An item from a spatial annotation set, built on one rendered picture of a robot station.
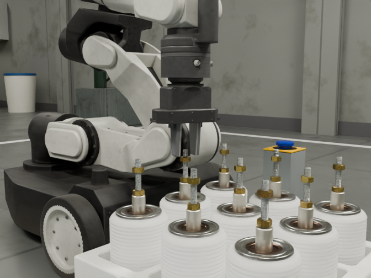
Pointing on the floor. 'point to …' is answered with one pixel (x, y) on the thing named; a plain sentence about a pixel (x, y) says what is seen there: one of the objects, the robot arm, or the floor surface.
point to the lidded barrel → (20, 92)
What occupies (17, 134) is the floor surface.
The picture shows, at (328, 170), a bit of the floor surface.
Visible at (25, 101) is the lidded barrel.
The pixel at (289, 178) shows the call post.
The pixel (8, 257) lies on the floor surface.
